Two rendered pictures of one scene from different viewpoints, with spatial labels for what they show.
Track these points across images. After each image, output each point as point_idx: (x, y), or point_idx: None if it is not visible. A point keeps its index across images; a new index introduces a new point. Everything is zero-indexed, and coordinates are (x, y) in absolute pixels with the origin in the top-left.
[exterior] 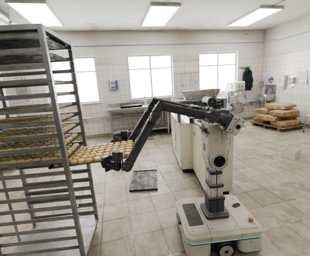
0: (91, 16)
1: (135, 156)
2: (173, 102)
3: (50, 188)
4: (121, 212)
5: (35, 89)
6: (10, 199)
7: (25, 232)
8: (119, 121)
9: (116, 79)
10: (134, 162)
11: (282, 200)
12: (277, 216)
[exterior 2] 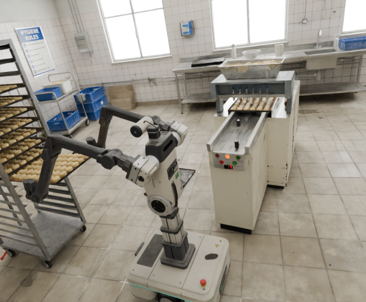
0: None
1: (41, 189)
2: (127, 113)
3: (82, 171)
4: (118, 217)
5: (95, 40)
6: None
7: (5, 223)
8: (197, 83)
9: (192, 18)
10: (41, 195)
11: (325, 266)
12: (287, 286)
